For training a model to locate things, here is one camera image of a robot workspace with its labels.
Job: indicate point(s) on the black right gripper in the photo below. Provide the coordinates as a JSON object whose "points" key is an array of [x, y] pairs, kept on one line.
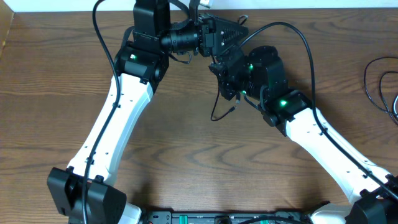
{"points": [[223, 72]]}

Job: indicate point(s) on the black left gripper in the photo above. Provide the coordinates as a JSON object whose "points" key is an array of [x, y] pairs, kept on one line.
{"points": [[209, 35]]}

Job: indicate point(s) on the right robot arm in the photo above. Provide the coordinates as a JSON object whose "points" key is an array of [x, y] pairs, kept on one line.
{"points": [[370, 189]]}

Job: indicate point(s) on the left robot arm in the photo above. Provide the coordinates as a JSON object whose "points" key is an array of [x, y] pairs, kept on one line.
{"points": [[84, 191]]}

